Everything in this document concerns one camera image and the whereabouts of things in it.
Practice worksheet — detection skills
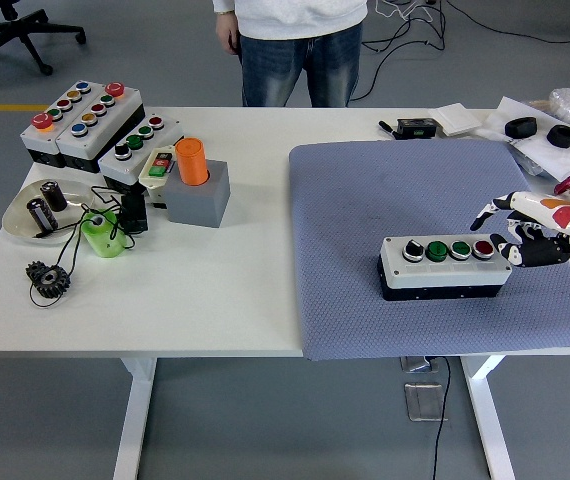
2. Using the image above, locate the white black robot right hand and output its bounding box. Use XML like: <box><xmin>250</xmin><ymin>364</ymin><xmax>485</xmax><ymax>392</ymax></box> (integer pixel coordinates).
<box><xmin>469</xmin><ymin>189</ymin><xmax>570</xmax><ymax>269</ymax></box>

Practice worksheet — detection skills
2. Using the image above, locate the white four-button control box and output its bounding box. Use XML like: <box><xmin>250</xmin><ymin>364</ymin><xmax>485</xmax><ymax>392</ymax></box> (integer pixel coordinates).
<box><xmin>378</xmin><ymin>232</ymin><xmax>514</xmax><ymax>302</ymax></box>
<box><xmin>99</xmin><ymin>113</ymin><xmax>186</xmax><ymax>194</ymax></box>

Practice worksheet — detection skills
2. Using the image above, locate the six-button box with e-stop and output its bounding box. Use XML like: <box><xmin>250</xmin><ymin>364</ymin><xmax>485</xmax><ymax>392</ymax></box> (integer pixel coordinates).
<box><xmin>56</xmin><ymin>82</ymin><xmax>146</xmax><ymax>175</ymax></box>
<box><xmin>19</xmin><ymin>79</ymin><xmax>102</xmax><ymax>168</ymax></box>

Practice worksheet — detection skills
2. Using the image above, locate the clear plastic packet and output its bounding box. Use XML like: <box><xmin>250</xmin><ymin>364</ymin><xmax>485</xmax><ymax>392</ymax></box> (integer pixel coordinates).
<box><xmin>512</xmin><ymin>142</ymin><xmax>561</xmax><ymax>182</ymax></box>

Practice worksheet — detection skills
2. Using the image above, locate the white paper sheet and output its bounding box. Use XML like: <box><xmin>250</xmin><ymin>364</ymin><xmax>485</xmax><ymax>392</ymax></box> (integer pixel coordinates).
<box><xmin>474</xmin><ymin>95</ymin><xmax>570</xmax><ymax>184</ymax></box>

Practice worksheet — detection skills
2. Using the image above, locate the small black electronic module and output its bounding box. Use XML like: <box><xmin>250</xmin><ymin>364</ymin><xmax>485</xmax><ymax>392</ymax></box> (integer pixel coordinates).
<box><xmin>395</xmin><ymin>117</ymin><xmax>437</xmax><ymax>140</ymax></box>

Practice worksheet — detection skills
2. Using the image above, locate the grey-blue textured mat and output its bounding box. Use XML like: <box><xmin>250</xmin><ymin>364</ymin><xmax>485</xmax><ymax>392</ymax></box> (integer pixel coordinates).
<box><xmin>288</xmin><ymin>138</ymin><xmax>570</xmax><ymax>362</ymax></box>

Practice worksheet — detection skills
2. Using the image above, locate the metal floor socket plate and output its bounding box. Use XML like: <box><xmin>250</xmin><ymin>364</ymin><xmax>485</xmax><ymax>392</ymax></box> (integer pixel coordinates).
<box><xmin>399</xmin><ymin>355</ymin><xmax>441</xmax><ymax>374</ymax></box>
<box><xmin>403</xmin><ymin>382</ymin><xmax>450</xmax><ymax>423</ymax></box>

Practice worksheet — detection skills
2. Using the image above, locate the white table leg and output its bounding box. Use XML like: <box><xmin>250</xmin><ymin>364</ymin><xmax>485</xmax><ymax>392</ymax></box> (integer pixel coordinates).
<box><xmin>459</xmin><ymin>355</ymin><xmax>516</xmax><ymax>480</ymax></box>
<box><xmin>112</xmin><ymin>357</ymin><xmax>159</xmax><ymax>480</ymax></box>

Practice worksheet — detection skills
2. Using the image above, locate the person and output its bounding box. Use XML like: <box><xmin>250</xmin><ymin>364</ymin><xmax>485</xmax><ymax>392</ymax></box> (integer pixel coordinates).
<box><xmin>213</xmin><ymin>0</ymin><xmax>368</xmax><ymax>109</ymax></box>

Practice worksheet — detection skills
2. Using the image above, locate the grey cube block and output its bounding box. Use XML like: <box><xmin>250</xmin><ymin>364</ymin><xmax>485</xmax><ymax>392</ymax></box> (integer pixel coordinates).
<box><xmin>163</xmin><ymin>160</ymin><xmax>231</xmax><ymax>229</ymax></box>

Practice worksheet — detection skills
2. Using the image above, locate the orange cylinder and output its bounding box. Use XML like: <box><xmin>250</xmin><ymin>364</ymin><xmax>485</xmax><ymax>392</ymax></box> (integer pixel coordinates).
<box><xmin>174</xmin><ymin>137</ymin><xmax>210</xmax><ymax>187</ymax></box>

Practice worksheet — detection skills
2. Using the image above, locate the person's hand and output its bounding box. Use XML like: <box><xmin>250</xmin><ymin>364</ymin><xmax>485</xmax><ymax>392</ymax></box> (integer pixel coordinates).
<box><xmin>214</xmin><ymin>10</ymin><xmax>241</xmax><ymax>56</ymax></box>

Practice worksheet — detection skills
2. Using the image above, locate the black power adapter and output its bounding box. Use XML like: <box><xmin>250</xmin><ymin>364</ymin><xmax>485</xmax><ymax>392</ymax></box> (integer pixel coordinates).
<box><xmin>120</xmin><ymin>193</ymin><xmax>150</xmax><ymax>234</ymax></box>

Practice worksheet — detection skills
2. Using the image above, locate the green plastic cylinder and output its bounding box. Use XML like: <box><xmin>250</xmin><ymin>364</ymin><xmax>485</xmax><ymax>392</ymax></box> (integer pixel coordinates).
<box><xmin>80</xmin><ymin>208</ymin><xmax>130</xmax><ymax>259</ymax></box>

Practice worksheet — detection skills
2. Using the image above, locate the dark brown capacitor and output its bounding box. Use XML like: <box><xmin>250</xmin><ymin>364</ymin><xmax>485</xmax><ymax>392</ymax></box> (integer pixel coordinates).
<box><xmin>39</xmin><ymin>181</ymin><xmax>69</xmax><ymax>212</ymax></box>

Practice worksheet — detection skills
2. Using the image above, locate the black metal gear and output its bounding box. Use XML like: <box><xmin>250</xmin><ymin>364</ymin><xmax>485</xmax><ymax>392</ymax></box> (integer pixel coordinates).
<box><xmin>25</xmin><ymin>260</ymin><xmax>74</xmax><ymax>300</ymax></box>

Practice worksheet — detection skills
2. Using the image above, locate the capacitor with grey stripe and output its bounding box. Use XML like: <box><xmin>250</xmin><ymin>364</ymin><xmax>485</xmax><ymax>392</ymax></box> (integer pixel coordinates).
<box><xmin>26</xmin><ymin>198</ymin><xmax>60</xmax><ymax>232</ymax></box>

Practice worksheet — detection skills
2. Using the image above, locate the silver metal dish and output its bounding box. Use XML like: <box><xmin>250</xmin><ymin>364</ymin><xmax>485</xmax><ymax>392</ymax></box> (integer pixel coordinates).
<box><xmin>2</xmin><ymin>178</ymin><xmax>97</xmax><ymax>246</ymax></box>

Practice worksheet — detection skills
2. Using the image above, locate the black office chair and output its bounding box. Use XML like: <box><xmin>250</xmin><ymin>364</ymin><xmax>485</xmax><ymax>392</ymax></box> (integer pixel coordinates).
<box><xmin>0</xmin><ymin>0</ymin><xmax>88</xmax><ymax>80</ymax></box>

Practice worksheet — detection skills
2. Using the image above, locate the black round ring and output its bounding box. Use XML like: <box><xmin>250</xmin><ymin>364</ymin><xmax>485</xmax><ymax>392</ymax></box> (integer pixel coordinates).
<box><xmin>547</xmin><ymin>123</ymin><xmax>570</xmax><ymax>148</ymax></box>

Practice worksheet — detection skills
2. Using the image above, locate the black oval ring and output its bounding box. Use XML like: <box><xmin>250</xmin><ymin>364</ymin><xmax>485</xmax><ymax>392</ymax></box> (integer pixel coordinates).
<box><xmin>504</xmin><ymin>115</ymin><xmax>539</xmax><ymax>139</ymax></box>

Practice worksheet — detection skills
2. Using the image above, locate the white square switch plate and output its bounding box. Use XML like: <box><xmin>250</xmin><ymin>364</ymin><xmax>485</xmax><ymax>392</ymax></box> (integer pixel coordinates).
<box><xmin>428</xmin><ymin>102</ymin><xmax>481</xmax><ymax>136</ymax></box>

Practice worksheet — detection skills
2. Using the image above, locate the long black floor cable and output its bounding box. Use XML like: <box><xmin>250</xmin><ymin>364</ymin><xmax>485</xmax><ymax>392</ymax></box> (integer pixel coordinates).
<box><xmin>444</xmin><ymin>0</ymin><xmax>570</xmax><ymax>44</ymax></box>

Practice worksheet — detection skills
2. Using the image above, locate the black power cable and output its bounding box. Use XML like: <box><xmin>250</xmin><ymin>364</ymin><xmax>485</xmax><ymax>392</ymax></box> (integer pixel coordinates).
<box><xmin>429</xmin><ymin>355</ymin><xmax>452</xmax><ymax>480</ymax></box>

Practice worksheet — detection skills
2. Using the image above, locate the black floor cable loop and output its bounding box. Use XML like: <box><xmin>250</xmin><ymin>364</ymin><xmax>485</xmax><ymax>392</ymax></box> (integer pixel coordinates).
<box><xmin>352</xmin><ymin>0</ymin><xmax>447</xmax><ymax>101</ymax></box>

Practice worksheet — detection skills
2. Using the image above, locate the white floor cable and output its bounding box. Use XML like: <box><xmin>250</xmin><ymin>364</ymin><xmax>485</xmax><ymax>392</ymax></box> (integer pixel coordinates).
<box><xmin>374</xmin><ymin>0</ymin><xmax>434</xmax><ymax>24</ymax></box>

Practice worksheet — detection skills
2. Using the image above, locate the cream red-green switch box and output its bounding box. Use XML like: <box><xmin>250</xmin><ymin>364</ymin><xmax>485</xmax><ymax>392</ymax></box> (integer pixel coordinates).
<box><xmin>138</xmin><ymin>146</ymin><xmax>179</xmax><ymax>209</ymax></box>

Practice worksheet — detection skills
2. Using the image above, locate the thin black cord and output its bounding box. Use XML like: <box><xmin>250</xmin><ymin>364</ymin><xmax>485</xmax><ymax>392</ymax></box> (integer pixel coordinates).
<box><xmin>28</xmin><ymin>184</ymin><xmax>139</xmax><ymax>309</ymax></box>

